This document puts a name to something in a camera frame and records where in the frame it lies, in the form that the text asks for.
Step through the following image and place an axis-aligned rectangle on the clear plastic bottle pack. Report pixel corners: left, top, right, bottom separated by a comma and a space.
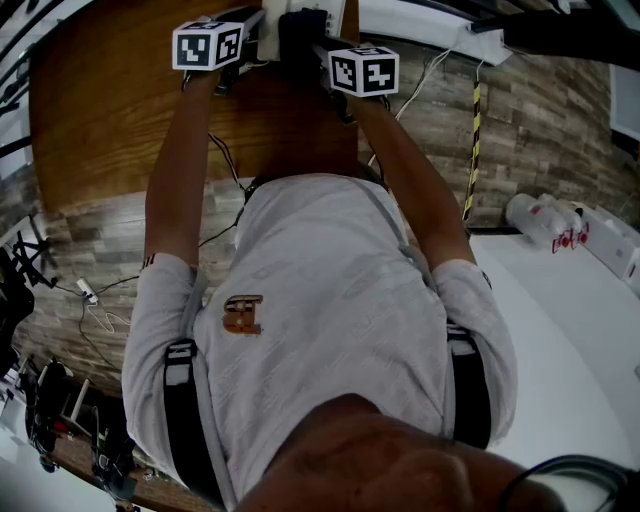
504, 192, 591, 255

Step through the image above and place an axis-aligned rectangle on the black harness strap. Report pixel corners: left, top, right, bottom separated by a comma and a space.
445, 322, 494, 451
163, 338, 227, 510

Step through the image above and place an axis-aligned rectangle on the black headset cable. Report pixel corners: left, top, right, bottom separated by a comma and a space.
499, 453, 640, 512

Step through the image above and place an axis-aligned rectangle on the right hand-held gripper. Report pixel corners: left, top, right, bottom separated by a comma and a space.
311, 43, 401, 125

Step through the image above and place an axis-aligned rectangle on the yellow black striped tape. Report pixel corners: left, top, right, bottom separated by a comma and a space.
461, 78, 483, 222

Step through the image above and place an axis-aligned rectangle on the black stand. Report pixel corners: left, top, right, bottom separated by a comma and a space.
0, 228, 57, 382

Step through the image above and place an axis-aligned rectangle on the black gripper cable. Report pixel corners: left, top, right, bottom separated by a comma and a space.
197, 131, 252, 249

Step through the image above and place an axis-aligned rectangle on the white power strip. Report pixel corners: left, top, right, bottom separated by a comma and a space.
75, 277, 100, 306

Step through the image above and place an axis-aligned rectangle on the black equipment bar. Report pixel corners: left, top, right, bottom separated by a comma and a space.
469, 0, 640, 65

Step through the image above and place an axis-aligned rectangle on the white box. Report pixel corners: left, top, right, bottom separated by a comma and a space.
573, 201, 640, 282

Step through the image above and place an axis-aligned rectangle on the person's face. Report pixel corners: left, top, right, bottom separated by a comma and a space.
234, 393, 569, 512

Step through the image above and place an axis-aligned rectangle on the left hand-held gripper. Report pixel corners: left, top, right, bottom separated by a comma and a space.
172, 6, 267, 97

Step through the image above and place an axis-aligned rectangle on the thin white looped cable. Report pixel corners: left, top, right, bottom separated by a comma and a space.
88, 301, 132, 335

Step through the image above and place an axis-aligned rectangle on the person's right forearm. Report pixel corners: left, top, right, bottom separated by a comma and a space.
344, 92, 477, 275

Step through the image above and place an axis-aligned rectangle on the long white cable duct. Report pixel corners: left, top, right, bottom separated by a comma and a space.
358, 0, 515, 67

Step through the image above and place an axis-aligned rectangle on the person's left forearm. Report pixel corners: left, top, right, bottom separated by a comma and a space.
143, 69, 224, 269

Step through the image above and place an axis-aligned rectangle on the person's white t-shirt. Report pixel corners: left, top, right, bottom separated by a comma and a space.
121, 173, 519, 512

